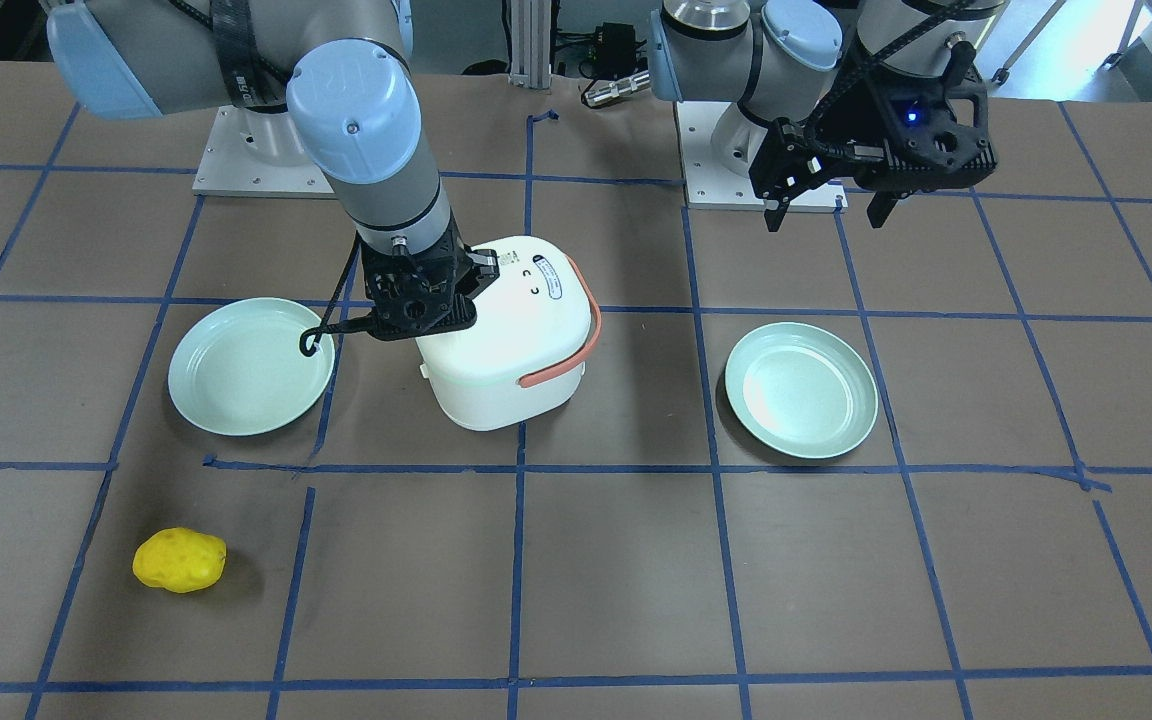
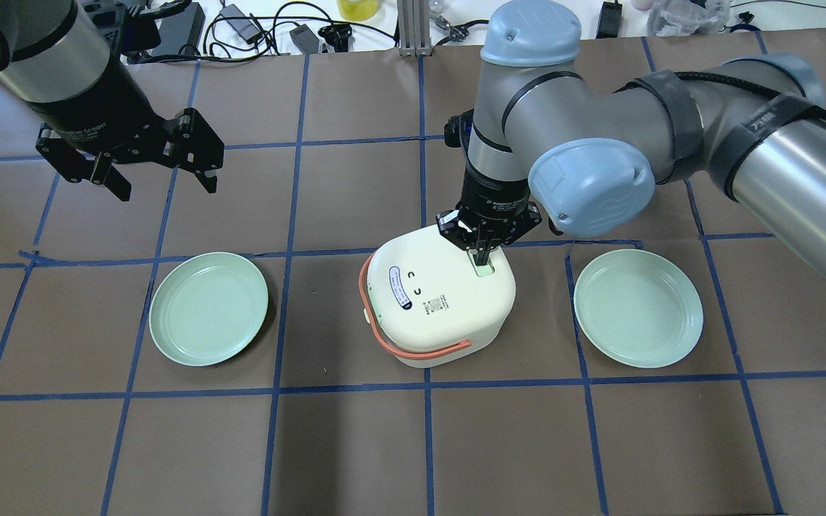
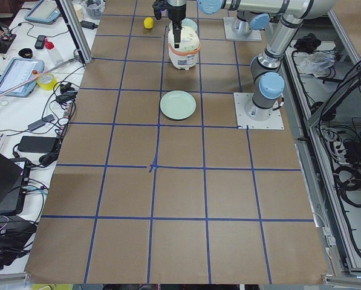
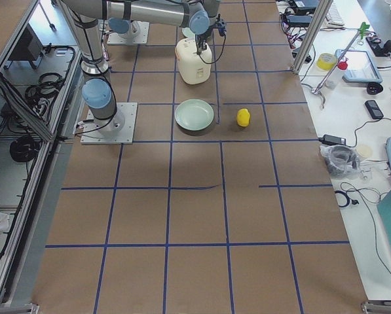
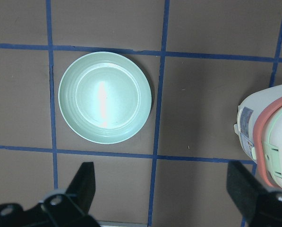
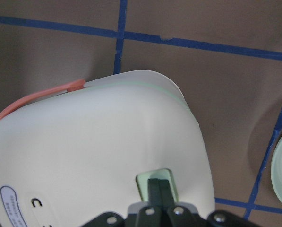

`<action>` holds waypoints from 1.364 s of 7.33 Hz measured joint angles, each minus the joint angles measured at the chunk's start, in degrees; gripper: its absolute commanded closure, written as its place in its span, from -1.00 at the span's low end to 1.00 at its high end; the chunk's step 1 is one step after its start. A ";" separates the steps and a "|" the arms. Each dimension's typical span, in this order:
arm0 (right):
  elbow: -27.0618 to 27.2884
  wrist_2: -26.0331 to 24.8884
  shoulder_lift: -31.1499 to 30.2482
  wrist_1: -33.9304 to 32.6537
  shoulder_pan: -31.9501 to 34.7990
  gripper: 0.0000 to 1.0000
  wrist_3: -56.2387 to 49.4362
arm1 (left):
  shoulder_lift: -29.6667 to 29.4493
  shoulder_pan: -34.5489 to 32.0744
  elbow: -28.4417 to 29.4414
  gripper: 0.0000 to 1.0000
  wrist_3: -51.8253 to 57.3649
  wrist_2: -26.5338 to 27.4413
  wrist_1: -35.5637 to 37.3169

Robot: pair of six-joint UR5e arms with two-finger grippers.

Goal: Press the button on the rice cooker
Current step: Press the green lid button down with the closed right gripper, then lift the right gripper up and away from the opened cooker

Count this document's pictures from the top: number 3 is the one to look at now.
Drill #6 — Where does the aluminium frame post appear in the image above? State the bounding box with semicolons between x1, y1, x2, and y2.
56;0;92;64

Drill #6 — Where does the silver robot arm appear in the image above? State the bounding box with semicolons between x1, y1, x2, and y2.
245;14;303;121
152;1;314;48

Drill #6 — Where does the bagged black cable roll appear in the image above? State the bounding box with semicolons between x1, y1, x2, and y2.
86;0;105;18

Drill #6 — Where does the red capped bottle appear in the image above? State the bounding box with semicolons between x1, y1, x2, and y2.
45;38;63;65

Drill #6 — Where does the black phone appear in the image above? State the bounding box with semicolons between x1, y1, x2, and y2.
34;35;46;50

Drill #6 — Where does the blue teach pendant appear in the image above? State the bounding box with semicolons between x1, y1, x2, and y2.
24;0;60;25
0;58;44;93

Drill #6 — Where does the cream rice cooker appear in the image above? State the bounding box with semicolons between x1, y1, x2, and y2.
168;26;201;70

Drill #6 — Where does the green plate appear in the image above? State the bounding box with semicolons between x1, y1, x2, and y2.
181;18;198;32
160;91;197;120

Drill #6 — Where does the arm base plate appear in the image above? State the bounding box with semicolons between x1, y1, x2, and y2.
223;17;262;42
233;92;284;130

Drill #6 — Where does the far green plate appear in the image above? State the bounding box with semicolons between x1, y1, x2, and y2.
181;18;198;32

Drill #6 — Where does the yellow tape roll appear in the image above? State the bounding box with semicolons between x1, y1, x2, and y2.
37;73;57;91

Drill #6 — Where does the aluminium side cabinet frame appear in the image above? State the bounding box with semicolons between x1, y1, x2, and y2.
284;5;361;283

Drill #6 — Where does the metal grabber stick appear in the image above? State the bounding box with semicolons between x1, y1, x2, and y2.
0;56;80;97

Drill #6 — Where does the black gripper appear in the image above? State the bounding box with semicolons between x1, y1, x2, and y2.
167;4;185;48

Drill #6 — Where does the black power brick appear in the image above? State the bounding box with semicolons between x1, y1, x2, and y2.
18;136;57;153

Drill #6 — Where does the near green plate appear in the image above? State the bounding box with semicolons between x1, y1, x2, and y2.
160;91;197;120

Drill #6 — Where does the black laptop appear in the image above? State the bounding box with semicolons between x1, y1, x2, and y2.
0;153;30;216

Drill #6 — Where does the black power adapter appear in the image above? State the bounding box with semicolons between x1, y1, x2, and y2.
80;20;98;30

